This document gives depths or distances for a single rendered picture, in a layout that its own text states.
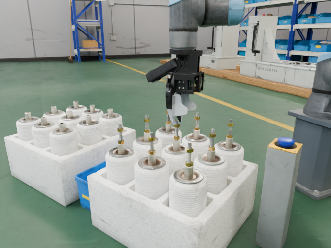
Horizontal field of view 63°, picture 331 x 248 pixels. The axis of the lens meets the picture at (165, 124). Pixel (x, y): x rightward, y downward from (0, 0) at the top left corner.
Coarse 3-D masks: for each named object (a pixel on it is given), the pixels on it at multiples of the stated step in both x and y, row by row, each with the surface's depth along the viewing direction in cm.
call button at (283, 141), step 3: (279, 138) 70; (282, 138) 69; (285, 138) 69; (288, 138) 69; (291, 138) 70; (279, 141) 69; (282, 141) 68; (285, 141) 68; (288, 141) 68; (291, 141) 68; (294, 141) 68; (279, 144) 69; (282, 144) 68; (285, 144) 68; (288, 144) 67; (291, 144) 67
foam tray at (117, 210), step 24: (96, 192) 80; (120, 192) 73; (168, 192) 72; (240, 192) 78; (96, 216) 83; (120, 216) 76; (144, 216) 69; (168, 216) 63; (216, 216) 66; (240, 216) 83; (120, 240) 79; (144, 240) 72; (168, 240) 66; (192, 240) 61; (216, 240) 69
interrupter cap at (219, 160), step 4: (200, 156) 77; (204, 156) 77; (216, 156) 77; (220, 156) 77; (200, 160) 74; (204, 160) 74; (216, 160) 75; (220, 160) 74; (224, 160) 74; (208, 164) 72; (212, 164) 72; (216, 164) 72; (220, 164) 73
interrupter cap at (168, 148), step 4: (172, 144) 85; (180, 144) 85; (168, 148) 82; (172, 148) 83; (180, 148) 83; (184, 148) 82; (168, 152) 80; (172, 152) 80; (176, 152) 80; (180, 152) 80; (184, 152) 79
